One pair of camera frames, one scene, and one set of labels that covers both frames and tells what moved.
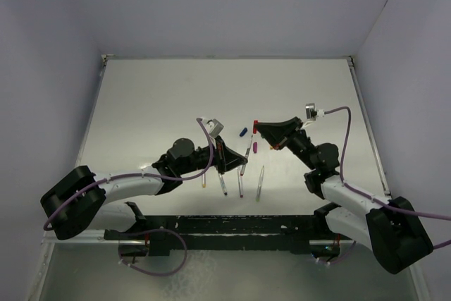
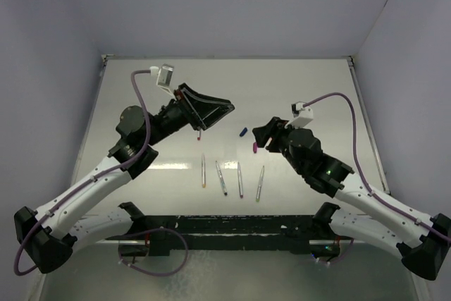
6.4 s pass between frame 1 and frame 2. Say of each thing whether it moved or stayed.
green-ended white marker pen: stayed
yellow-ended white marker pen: stayed
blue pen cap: stayed
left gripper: moved
